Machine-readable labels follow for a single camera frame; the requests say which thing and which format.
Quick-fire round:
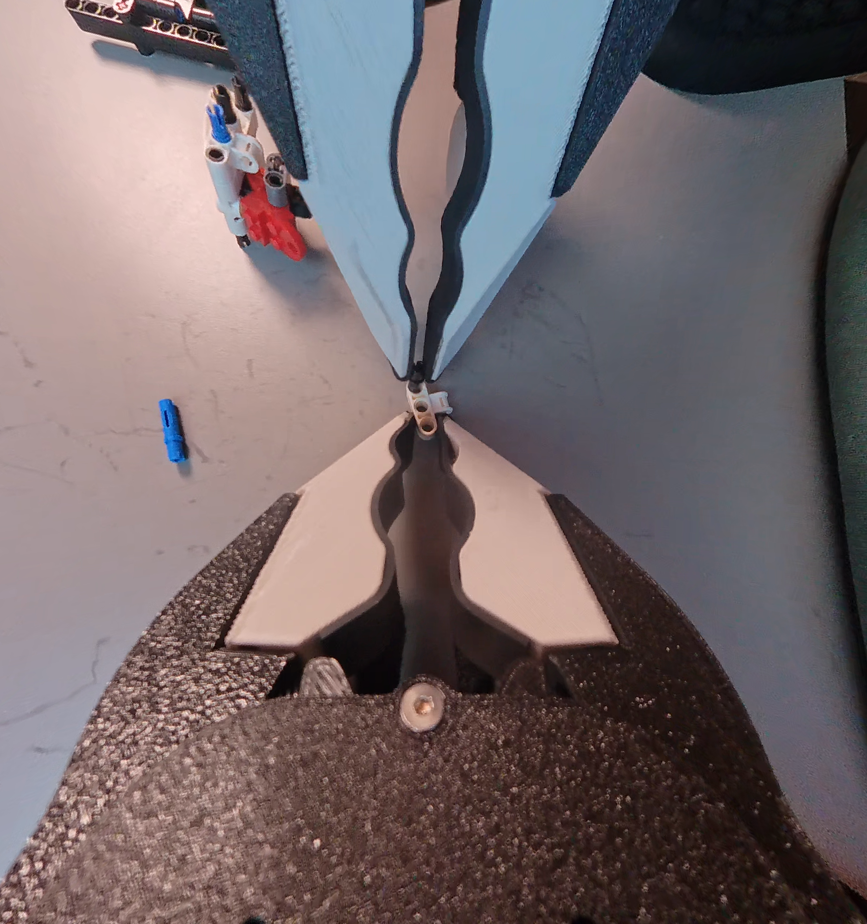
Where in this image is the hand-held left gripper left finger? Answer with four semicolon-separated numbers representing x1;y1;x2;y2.
226;416;420;680

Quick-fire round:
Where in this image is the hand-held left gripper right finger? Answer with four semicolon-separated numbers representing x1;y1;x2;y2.
437;419;621;680

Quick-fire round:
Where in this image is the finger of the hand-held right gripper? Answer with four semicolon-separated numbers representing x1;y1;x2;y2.
275;0;426;379
428;0;615;376

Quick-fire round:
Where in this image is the red white black brick subassembly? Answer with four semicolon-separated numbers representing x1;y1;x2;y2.
203;84;313;264

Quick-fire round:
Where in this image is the blue toy pin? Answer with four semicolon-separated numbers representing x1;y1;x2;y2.
158;399;189;464

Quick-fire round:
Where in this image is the white three-hole brick connector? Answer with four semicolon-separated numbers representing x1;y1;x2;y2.
409;379;449;428

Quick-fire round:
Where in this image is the grey desk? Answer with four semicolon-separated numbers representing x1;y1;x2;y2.
0;0;867;896

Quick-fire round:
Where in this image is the partly built toy brick vehicle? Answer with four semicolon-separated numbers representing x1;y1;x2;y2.
66;0;232;56

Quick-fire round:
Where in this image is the black mesh office chair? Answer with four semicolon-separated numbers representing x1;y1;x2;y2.
643;0;867;96

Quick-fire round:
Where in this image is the person's green sweater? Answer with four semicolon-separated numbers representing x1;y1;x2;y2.
824;116;867;809

